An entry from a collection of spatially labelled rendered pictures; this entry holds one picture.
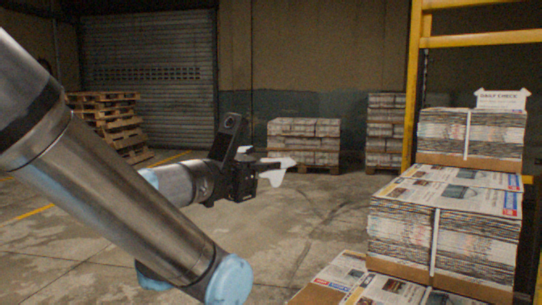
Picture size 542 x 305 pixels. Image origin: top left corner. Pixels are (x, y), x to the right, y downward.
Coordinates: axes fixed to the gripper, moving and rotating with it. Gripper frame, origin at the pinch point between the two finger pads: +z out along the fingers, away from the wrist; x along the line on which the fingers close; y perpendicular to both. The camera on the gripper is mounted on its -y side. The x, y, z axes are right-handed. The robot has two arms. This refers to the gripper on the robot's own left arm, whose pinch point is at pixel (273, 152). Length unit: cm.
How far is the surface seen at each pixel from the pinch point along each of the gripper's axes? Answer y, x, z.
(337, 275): 66, -9, 67
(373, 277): 39, 16, 35
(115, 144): 151, -517, 244
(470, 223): 15, 36, 40
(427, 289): 37, 30, 37
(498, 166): 11, 33, 99
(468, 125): -3, 20, 97
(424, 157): 14, 7, 96
